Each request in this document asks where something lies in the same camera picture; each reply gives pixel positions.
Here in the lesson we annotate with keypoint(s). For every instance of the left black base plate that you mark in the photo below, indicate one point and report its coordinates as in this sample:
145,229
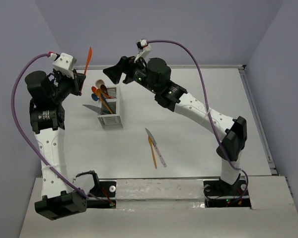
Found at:
103,196

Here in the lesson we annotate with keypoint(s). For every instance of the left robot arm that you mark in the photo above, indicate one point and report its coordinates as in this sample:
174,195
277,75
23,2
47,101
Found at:
59,197

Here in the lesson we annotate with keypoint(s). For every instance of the dark brown wooden spoon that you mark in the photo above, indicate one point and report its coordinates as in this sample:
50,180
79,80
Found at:
104,91

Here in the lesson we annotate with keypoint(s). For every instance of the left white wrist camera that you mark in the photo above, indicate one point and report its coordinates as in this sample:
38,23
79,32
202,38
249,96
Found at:
65,65

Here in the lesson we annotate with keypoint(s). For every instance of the orange plastic knife front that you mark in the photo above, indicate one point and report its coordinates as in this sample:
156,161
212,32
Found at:
152,152

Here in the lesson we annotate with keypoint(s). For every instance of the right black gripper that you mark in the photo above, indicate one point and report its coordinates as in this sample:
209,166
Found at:
125,65

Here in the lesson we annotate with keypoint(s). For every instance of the steel knife pink handle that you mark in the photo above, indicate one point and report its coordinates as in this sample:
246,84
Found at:
156,148

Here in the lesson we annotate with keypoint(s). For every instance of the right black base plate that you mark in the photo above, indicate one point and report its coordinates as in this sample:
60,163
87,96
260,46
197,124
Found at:
218,195

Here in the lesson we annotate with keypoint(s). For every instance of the white foam front board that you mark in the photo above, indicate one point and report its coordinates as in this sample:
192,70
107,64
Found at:
174,208

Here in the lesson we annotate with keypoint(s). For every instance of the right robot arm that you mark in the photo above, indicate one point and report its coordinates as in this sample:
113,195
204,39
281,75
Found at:
154,75

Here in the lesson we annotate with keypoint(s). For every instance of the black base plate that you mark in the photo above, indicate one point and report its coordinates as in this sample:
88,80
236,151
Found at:
218,195
103,196

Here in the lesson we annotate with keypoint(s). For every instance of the steel knife green handle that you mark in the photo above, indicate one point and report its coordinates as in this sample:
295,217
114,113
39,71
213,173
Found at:
93,108

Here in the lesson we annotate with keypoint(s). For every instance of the aluminium rail edge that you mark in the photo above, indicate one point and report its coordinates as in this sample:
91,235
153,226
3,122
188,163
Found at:
164,66
258,122

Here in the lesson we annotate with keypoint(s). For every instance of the blue plastic spoon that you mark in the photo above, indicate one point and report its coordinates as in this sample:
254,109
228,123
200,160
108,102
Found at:
95,97

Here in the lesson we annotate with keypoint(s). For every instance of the beige wooden spoon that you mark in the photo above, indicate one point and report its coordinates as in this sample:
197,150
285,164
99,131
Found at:
98,83

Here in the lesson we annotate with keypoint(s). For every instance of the aluminium rail right edge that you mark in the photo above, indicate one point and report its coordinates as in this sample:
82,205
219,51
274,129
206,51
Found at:
258,122

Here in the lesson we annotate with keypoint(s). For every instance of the aluminium rail back edge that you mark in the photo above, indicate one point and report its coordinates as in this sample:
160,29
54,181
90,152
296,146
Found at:
164,66

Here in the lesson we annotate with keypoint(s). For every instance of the white two-compartment utensil caddy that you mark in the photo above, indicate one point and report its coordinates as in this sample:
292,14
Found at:
116,119

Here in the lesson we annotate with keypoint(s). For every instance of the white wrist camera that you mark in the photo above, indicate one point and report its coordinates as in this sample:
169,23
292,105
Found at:
65,65
144,49

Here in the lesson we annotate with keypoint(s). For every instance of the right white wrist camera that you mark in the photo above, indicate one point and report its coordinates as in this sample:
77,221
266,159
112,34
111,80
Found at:
144,49

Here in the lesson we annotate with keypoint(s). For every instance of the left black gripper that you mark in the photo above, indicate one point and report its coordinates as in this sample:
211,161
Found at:
76,83

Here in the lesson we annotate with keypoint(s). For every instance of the red-orange plastic knife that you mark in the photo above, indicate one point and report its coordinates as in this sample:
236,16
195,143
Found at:
88,59

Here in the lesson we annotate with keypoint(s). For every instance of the orange plastic knife long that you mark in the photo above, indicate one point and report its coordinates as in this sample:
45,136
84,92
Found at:
106,105

